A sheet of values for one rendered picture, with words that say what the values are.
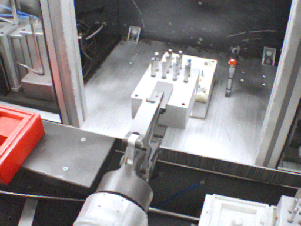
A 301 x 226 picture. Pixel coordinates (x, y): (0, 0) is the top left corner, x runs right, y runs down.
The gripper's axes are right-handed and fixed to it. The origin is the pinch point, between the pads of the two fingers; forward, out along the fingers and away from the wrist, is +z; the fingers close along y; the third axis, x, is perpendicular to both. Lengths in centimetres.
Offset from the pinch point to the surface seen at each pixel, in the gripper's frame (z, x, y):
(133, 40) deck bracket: 41.8, 20.4, -14.6
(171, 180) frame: 16.2, 0.9, -44.7
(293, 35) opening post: 4.0, -19.1, 16.0
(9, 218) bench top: -15, 36, -35
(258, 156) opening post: 2.2, -19.0, -9.8
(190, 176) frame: 16.5, -4.4, -40.9
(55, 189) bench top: -2.4, 28.6, -35.3
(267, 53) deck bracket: 44, -20, -13
